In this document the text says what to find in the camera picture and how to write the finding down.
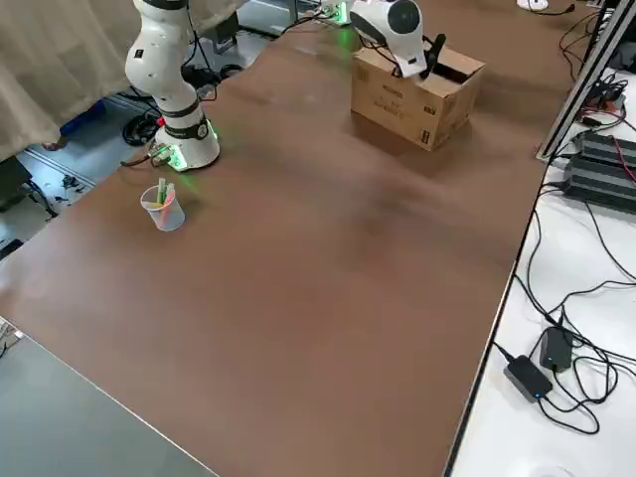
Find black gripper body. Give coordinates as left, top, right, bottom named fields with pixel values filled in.
left=418, top=47, right=437, bottom=80

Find brown cardboard box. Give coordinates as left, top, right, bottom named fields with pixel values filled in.
left=350, top=44, right=487, bottom=153

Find black box on floor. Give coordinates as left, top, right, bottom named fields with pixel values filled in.
left=0, top=158, right=32, bottom=213

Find clear plastic cup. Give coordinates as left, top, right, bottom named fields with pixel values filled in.
left=140, top=183, right=186, bottom=233

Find black power adapter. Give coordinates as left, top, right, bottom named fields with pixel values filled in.
left=503, top=354, right=555, bottom=401
left=539, top=325, right=576, bottom=374

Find aluminium frame post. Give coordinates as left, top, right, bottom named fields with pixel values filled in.
left=535, top=0, right=636, bottom=163

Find black usb hub with cables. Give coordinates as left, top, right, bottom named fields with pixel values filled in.
left=578, top=74, right=630, bottom=128

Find coiled black cable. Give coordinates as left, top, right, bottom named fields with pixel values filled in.
left=122, top=111, right=161, bottom=148

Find black arm base cables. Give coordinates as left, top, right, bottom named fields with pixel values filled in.
left=121, top=148, right=168, bottom=169

